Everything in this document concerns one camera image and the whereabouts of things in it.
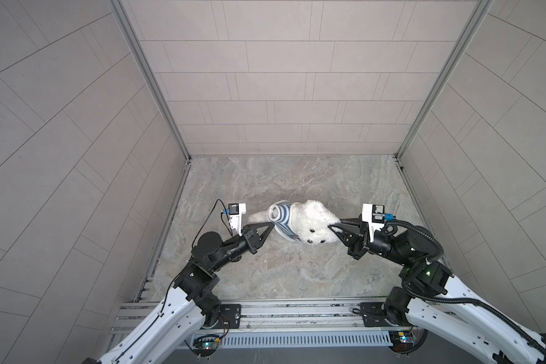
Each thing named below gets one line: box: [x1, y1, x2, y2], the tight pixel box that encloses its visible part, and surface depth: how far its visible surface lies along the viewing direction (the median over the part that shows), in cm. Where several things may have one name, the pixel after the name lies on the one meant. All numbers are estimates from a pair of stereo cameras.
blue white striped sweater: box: [267, 200, 302, 242], surface depth 62 cm
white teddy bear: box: [247, 199, 342, 246], surface depth 55 cm
